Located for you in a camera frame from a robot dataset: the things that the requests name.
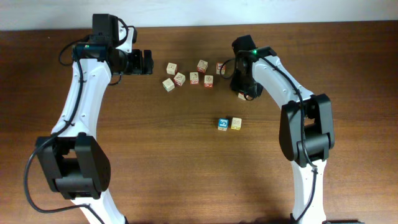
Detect wooden block red letter U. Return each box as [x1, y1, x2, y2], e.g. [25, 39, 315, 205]
[238, 92, 246, 100]

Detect wooden block red Y side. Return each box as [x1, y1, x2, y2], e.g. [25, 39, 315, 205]
[204, 75, 214, 88]

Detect wooden block yellow print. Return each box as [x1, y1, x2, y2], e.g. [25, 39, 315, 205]
[231, 118, 242, 130]

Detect wooden block blue number 5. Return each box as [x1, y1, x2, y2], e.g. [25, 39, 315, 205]
[218, 118, 229, 131]

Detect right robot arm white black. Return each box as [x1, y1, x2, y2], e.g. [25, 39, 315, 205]
[230, 35, 335, 223]

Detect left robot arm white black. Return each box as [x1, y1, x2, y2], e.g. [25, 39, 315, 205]
[31, 14, 154, 223]

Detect wooden block red letter A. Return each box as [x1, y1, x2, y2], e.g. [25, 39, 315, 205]
[216, 62, 226, 75]

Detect plain wooden block far left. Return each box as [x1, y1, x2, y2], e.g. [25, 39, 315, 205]
[166, 62, 178, 75]

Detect wooden block green V side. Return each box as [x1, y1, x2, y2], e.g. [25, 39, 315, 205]
[162, 78, 175, 92]

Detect wooden block red upper centre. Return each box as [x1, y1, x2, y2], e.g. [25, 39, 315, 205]
[197, 60, 208, 73]

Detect wooden block red side tilted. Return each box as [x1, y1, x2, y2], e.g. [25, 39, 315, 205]
[174, 72, 186, 86]

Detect wooden block red bottom centre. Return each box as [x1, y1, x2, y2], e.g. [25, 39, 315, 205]
[190, 72, 199, 85]

